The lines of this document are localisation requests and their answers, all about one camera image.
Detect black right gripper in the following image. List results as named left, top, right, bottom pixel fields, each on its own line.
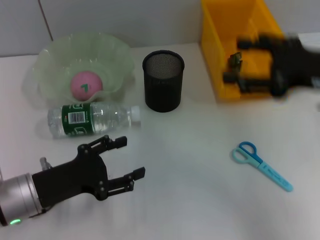
left=222, top=32, right=320, bottom=98

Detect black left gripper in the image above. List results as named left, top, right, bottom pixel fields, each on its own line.
left=31, top=134, right=147, bottom=210

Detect small green toy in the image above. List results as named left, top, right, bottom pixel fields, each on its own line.
left=227, top=51, right=244, bottom=73

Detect clear bottle with green label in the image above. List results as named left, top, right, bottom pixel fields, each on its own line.
left=47, top=101, right=141, bottom=139

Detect pink toy peach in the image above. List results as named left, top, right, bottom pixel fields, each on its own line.
left=70, top=71, right=103, bottom=101

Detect blue scissors with sheath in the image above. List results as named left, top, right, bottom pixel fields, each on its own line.
left=231, top=141, right=294, bottom=193

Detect black mesh pen cup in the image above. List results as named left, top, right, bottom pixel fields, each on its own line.
left=142, top=49, right=186, bottom=113

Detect translucent green fruit bowl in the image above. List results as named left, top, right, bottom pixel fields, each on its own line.
left=23, top=31, right=136, bottom=106

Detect yellow plastic storage bin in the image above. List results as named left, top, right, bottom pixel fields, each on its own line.
left=201, top=0, right=292, bottom=101

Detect silver left gripper cable plug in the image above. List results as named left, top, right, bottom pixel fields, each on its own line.
left=39, top=156, right=53, bottom=171

